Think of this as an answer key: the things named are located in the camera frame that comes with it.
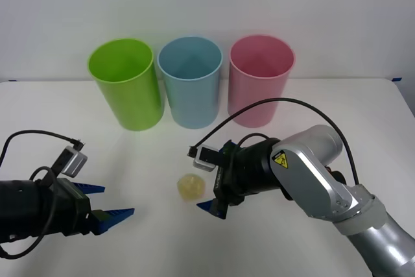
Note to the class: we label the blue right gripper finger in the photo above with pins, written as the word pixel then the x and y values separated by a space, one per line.
pixel 214 207
pixel 228 150

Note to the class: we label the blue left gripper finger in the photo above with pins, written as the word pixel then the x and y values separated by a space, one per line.
pixel 90 189
pixel 110 220

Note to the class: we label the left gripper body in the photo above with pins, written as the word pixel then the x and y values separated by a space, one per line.
pixel 73 209

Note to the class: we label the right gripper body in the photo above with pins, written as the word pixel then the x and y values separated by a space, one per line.
pixel 227 179

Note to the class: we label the yellow ball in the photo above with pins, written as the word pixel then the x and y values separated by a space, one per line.
pixel 191 187

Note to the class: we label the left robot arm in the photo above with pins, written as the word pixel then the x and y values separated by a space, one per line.
pixel 22 209

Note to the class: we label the pale blue plastic bin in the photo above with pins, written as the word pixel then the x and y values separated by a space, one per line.
pixel 191 102

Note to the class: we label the pink plastic bin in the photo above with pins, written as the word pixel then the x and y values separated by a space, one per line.
pixel 256 82

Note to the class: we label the green plastic bin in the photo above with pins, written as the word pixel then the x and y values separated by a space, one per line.
pixel 129 95

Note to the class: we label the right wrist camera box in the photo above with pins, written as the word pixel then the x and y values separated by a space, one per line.
pixel 204 160

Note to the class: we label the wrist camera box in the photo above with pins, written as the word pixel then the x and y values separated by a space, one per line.
pixel 204 160
pixel 73 161

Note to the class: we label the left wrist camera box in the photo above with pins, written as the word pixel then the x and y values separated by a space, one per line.
pixel 73 161

